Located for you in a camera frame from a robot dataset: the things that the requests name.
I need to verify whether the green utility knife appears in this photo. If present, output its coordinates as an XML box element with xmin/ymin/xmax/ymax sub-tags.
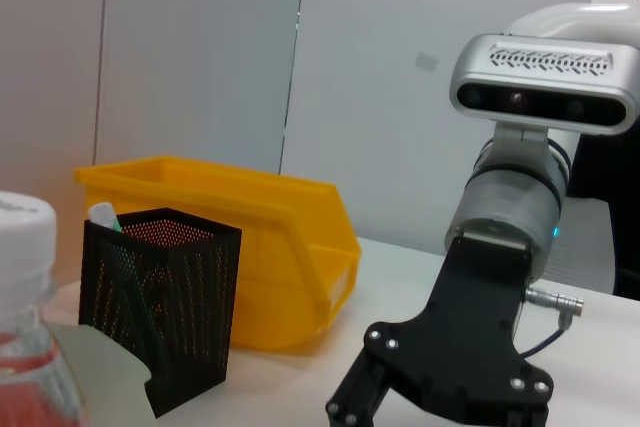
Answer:
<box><xmin>88</xmin><ymin>201</ymin><xmax>124</xmax><ymax>234</ymax></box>

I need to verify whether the yellow plastic bin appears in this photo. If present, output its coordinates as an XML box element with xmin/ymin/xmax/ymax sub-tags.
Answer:
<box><xmin>73</xmin><ymin>155</ymin><xmax>362</xmax><ymax>353</ymax></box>

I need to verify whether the black mesh pen holder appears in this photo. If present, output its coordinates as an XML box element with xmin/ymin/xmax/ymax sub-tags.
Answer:
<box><xmin>78</xmin><ymin>206</ymin><xmax>244</xmax><ymax>418</ymax></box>

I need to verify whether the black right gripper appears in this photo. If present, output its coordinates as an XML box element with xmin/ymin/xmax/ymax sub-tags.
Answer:
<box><xmin>324</xmin><ymin>235</ymin><xmax>555</xmax><ymax>427</ymax></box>

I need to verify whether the clear bottle with green label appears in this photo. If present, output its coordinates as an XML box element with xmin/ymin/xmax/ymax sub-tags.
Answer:
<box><xmin>0</xmin><ymin>191</ymin><xmax>87</xmax><ymax>427</ymax></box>

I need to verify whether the right wrist cable with plug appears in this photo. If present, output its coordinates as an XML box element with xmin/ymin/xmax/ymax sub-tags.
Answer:
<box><xmin>519</xmin><ymin>286</ymin><xmax>586</xmax><ymax>359</ymax></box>

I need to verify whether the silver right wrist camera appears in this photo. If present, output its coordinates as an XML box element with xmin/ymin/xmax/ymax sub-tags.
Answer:
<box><xmin>448</xmin><ymin>34</ymin><xmax>640</xmax><ymax>137</ymax></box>

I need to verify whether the green glass fruit plate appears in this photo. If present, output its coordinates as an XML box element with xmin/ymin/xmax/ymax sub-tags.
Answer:
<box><xmin>49</xmin><ymin>324</ymin><xmax>154</xmax><ymax>427</ymax></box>

